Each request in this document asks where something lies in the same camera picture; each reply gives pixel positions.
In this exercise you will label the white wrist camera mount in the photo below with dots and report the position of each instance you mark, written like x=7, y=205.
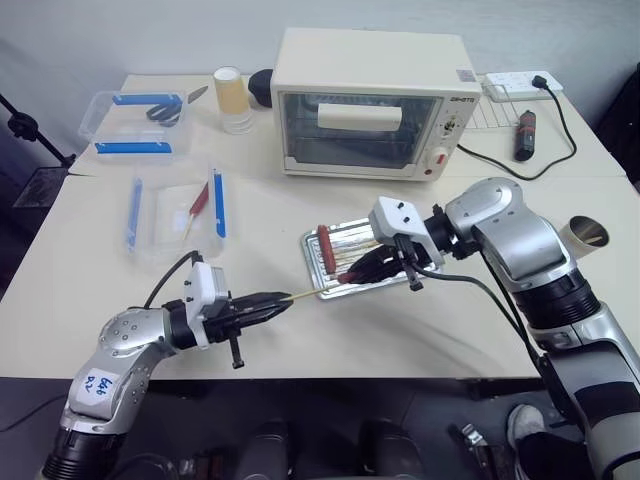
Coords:
x=395, y=220
x=202, y=285

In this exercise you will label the cream toaster oven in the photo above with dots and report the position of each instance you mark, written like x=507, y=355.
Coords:
x=370, y=65

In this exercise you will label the dark floor mat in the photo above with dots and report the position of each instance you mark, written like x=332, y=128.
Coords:
x=40, y=187

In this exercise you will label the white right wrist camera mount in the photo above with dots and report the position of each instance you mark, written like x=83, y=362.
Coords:
x=395, y=220

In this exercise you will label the clear box with blue clips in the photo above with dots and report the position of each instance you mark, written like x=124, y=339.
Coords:
x=135, y=145

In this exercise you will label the black red cylindrical tool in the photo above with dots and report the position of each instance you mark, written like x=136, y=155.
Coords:
x=525, y=135

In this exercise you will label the black tripod stand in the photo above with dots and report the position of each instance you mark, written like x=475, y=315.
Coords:
x=25, y=125

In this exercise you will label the black scissors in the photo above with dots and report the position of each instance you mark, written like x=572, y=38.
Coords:
x=162, y=114

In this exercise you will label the grey metal blade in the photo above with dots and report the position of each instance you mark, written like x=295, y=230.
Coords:
x=197, y=93

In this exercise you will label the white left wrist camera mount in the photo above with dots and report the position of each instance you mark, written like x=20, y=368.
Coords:
x=202, y=285

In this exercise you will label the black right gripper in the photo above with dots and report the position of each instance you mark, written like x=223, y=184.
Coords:
x=407, y=255

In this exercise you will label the skewered red sausage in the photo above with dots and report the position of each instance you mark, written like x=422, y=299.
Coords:
x=199, y=202

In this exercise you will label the dark rounded shape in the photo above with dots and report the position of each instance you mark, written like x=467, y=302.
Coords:
x=390, y=450

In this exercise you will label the thin wooden skewer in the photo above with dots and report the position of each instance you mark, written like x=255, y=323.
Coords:
x=305, y=295

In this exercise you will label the black trouser leg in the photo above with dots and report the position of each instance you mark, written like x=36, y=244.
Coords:
x=550, y=457

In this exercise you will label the silver metal tray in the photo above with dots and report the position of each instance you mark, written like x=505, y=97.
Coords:
x=320, y=287

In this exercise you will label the white power strip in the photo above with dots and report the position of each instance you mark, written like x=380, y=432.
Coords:
x=510, y=82

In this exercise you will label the wooden skewer in cup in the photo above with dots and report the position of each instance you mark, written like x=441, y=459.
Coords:
x=594, y=240

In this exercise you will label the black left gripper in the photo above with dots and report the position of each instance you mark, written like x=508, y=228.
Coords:
x=220, y=320

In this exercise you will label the metal clamp tool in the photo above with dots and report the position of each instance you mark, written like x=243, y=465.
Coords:
x=477, y=447

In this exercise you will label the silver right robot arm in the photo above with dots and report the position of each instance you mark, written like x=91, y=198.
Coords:
x=530, y=255

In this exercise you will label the white shoe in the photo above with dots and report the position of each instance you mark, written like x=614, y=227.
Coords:
x=525, y=420

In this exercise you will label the clear lid with blue clips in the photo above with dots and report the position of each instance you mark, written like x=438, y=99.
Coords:
x=165, y=230

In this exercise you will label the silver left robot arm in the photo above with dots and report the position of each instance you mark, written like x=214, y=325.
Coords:
x=122, y=350

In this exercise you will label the black rounded object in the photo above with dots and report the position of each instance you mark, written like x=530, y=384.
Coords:
x=260, y=87

